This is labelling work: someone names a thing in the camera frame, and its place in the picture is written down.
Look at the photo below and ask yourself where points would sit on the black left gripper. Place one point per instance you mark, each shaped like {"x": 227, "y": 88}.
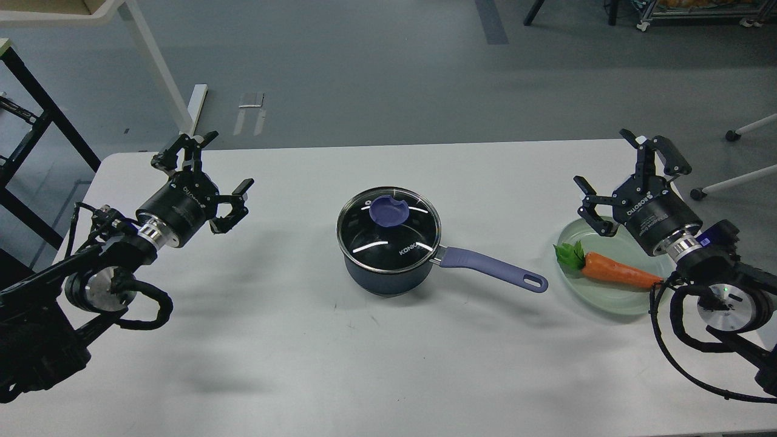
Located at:
{"x": 189, "y": 198}

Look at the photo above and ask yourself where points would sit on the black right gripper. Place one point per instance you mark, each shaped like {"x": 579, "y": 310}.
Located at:
{"x": 654, "y": 215}

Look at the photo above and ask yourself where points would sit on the blue saucepan with purple handle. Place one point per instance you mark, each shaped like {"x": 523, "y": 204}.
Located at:
{"x": 397, "y": 283}

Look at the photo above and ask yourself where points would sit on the glass lid with purple knob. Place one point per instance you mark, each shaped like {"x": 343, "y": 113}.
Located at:
{"x": 388, "y": 229}

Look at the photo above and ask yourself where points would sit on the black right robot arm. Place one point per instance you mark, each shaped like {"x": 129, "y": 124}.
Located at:
{"x": 716, "y": 298}

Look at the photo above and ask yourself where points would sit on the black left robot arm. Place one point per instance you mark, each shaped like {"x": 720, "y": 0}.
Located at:
{"x": 50, "y": 318}

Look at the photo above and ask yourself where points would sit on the pale green glass plate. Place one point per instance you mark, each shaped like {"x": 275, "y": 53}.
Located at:
{"x": 611, "y": 297}

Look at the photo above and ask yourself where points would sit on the orange toy carrot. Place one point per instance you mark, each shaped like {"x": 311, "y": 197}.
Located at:
{"x": 598, "y": 267}

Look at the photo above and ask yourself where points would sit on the black metal rack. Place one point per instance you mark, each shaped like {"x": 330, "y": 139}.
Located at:
{"x": 51, "y": 115}

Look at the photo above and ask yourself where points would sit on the metal cart on casters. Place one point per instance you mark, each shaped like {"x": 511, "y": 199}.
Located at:
{"x": 746, "y": 14}

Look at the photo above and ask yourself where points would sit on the white table leg frame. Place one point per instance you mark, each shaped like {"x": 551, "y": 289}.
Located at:
{"x": 28, "y": 14}

